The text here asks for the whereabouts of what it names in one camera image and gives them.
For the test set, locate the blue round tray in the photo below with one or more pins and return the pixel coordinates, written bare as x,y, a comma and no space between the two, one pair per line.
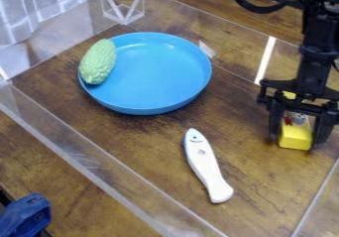
159,75

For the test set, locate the green bumpy toy gourd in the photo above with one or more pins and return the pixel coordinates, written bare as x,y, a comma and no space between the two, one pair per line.
98,62

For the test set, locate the blue clamp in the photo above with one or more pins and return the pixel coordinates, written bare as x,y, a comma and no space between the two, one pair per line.
26,216

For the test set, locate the clear acrylic enclosure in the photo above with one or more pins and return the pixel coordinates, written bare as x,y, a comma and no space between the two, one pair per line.
112,170

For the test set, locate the yellow toy brick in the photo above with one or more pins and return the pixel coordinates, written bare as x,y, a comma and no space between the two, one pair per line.
295,131

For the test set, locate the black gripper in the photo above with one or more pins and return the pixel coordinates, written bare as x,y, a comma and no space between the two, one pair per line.
281,97

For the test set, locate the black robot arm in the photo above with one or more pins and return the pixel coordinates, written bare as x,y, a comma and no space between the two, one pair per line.
319,48

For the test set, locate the white checked curtain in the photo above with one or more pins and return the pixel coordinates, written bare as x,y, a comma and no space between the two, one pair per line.
23,15

